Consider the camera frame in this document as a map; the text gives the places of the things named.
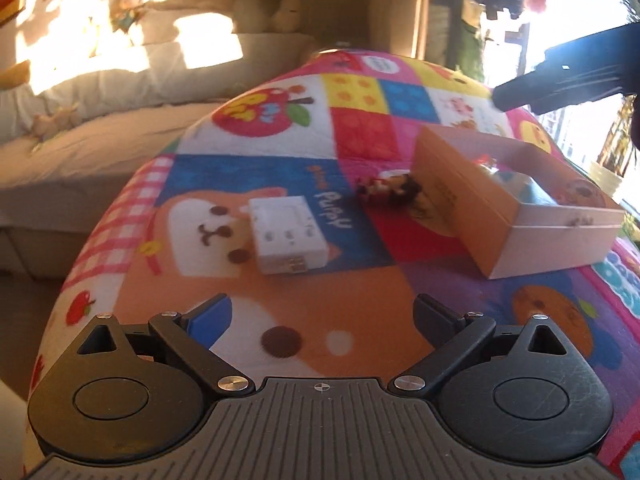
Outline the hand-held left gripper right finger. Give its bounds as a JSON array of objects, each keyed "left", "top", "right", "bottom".
[{"left": 386, "top": 293, "right": 569, "bottom": 397}]

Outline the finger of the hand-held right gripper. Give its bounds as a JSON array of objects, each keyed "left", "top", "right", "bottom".
[{"left": 491, "top": 67, "right": 548, "bottom": 114}]

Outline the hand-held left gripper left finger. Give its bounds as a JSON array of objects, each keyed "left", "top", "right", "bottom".
[{"left": 76, "top": 294, "right": 257, "bottom": 397}]

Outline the blue white tissue packet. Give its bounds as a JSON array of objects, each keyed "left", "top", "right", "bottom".
[{"left": 492, "top": 167, "right": 552, "bottom": 206}]

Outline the pink cardboard box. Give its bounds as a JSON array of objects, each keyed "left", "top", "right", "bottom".
[{"left": 414, "top": 125, "right": 627, "bottom": 282}]

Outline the white battery charger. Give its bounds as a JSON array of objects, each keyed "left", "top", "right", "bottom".
[{"left": 248, "top": 195, "right": 329, "bottom": 276}]

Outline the green hanging cloth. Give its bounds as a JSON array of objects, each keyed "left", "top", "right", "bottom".
[{"left": 449, "top": 7, "right": 487, "bottom": 82}]

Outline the white ribbed plant pot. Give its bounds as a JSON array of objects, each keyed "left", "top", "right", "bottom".
[{"left": 589, "top": 160, "right": 627, "bottom": 193}]

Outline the small toy figure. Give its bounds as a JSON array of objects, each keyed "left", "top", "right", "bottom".
[{"left": 356, "top": 169, "right": 427, "bottom": 209}]

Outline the beige curtain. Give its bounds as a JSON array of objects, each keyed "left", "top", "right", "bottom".
[{"left": 369, "top": 0, "right": 432, "bottom": 60}]

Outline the colourful printed blanket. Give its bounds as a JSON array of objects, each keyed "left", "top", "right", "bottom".
[{"left": 27, "top": 47, "right": 640, "bottom": 480}]

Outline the white sofa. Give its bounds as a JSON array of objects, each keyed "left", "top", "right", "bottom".
[{"left": 0, "top": 30, "right": 321, "bottom": 281}]

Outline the cream bear plush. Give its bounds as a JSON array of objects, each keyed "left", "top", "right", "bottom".
[{"left": 271, "top": 0, "right": 302, "bottom": 32}]

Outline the small beige plush toy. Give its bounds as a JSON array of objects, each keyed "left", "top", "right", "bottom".
[{"left": 31, "top": 104, "right": 82, "bottom": 142}]

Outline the grey neck pillow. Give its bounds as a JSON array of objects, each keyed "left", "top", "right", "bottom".
[{"left": 234, "top": 0, "right": 281, "bottom": 32}]

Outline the yellow cushion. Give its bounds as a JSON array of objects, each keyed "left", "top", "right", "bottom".
[{"left": 0, "top": 59, "right": 32, "bottom": 92}]

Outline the plush doll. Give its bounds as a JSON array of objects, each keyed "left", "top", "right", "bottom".
[{"left": 111, "top": 0, "right": 145, "bottom": 35}]

